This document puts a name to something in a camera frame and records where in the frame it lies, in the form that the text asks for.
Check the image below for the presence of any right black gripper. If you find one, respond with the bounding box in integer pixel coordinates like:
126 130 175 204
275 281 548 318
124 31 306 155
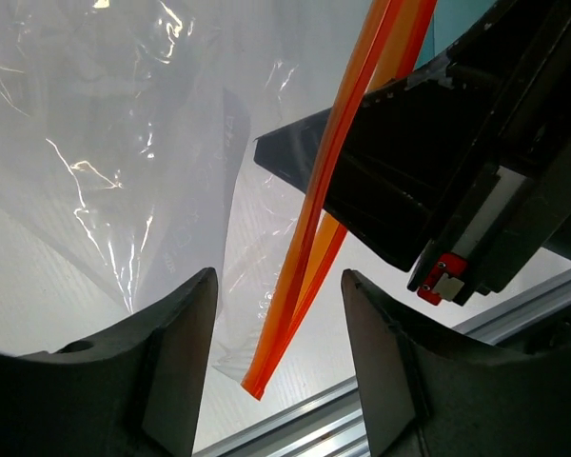
253 0 571 307

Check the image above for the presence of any clear orange zip top bag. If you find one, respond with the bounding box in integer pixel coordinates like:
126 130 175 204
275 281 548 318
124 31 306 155
0 1 435 382

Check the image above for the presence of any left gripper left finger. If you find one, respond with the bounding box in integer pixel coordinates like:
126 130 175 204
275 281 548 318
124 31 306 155
0 268 218 456

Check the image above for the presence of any aluminium mounting rail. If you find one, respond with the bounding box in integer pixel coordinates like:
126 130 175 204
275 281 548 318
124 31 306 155
192 266 571 457

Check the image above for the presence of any teal plastic bin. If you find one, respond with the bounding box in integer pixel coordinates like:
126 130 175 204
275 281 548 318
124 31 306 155
415 0 495 69

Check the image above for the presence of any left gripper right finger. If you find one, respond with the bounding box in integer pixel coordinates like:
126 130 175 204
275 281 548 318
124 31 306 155
340 268 571 457

